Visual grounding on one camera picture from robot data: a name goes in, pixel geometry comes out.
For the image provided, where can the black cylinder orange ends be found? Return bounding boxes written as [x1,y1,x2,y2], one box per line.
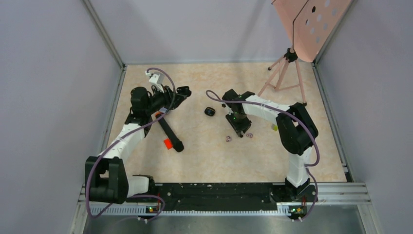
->
[158,118,184,152]

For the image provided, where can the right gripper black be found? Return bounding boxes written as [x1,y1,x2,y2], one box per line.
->
[226,110,252,136]

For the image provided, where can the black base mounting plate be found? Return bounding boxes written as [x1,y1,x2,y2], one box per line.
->
[149,183,317,212]

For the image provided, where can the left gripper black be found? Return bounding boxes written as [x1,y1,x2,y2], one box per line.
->
[145,84,186,115]

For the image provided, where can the pink tripod stand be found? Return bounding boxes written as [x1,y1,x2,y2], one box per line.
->
[258,47,307,106]

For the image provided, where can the black glossy earbud charging case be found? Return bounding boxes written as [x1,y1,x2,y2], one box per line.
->
[204,107,216,117]

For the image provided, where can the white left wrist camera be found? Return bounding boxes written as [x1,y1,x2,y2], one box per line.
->
[145,71,165,93]

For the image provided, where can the pink perforated board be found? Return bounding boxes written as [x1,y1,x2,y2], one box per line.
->
[271,0,352,62]

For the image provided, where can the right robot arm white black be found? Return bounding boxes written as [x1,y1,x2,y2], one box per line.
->
[222,89,320,201]

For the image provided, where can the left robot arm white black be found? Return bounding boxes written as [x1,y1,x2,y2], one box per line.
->
[85,85,191,204]

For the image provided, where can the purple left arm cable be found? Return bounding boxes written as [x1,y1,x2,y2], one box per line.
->
[85,68,177,220]

